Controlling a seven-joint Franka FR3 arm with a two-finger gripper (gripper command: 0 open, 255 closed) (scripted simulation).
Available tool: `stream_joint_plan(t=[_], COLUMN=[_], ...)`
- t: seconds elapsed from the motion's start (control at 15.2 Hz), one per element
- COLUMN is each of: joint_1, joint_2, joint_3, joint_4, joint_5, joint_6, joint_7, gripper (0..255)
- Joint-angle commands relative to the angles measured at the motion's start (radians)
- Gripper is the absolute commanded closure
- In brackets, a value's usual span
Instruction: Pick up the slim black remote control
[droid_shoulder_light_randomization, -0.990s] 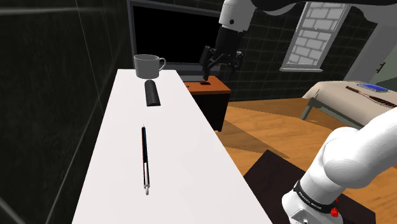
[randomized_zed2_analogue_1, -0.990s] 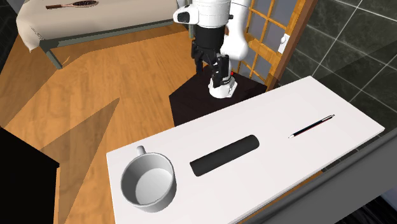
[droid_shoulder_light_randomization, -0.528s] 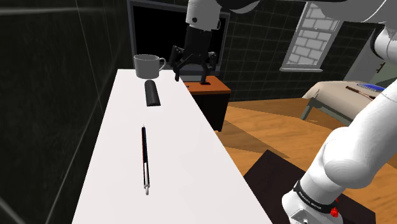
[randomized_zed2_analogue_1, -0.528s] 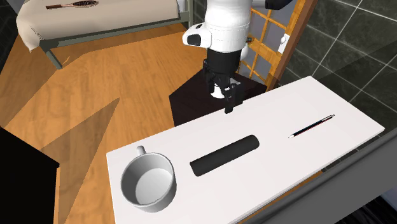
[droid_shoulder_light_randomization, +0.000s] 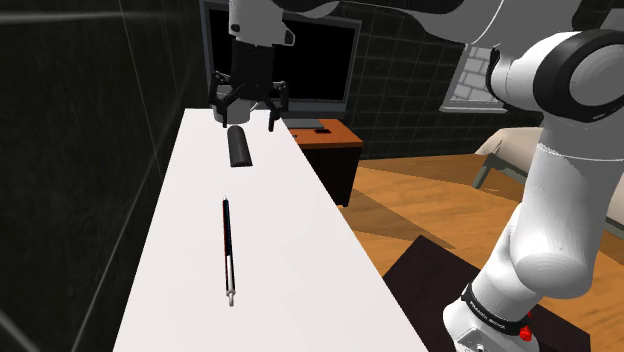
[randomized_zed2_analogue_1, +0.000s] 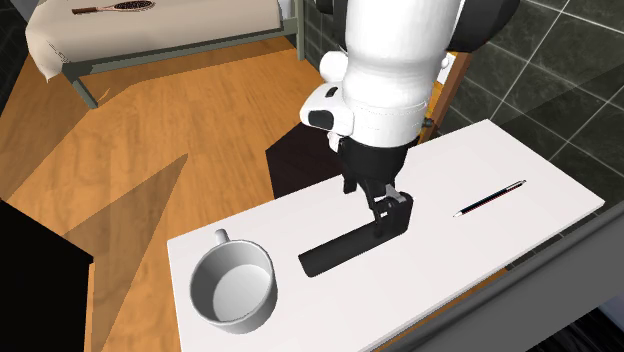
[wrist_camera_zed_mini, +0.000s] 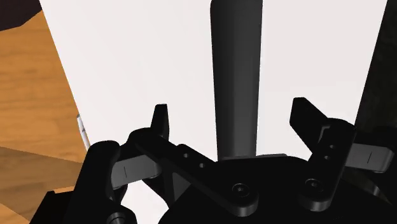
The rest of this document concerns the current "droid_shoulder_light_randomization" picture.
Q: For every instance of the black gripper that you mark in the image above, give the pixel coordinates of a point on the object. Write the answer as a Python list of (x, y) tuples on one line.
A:
[(252, 68)]

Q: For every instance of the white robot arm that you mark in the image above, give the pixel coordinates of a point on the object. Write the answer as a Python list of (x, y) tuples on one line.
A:
[(551, 195)]

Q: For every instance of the grey cup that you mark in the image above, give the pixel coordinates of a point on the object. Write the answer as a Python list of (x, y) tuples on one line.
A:
[(239, 113)]

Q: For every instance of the black cylinder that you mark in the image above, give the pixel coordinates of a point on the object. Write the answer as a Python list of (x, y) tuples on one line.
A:
[(239, 146)]

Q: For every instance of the black flat screen television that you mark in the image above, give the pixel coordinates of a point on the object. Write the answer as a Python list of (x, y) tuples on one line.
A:
[(317, 63)]

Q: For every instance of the small black remote control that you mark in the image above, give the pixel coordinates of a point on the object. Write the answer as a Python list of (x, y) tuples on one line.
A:
[(322, 131)]

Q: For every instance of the brown television cabinet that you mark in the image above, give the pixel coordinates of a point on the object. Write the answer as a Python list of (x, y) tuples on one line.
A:
[(336, 156)]

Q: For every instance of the black and white pen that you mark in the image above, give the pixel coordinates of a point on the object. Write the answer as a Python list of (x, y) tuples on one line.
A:
[(228, 244)]

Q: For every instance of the white table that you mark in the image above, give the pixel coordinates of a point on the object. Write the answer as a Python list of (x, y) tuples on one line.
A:
[(273, 273)]

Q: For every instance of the grey framed window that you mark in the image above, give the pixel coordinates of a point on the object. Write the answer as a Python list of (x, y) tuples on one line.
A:
[(470, 83)]

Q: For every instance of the dark robot stand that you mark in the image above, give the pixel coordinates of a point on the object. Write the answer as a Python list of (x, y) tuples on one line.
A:
[(429, 287)]

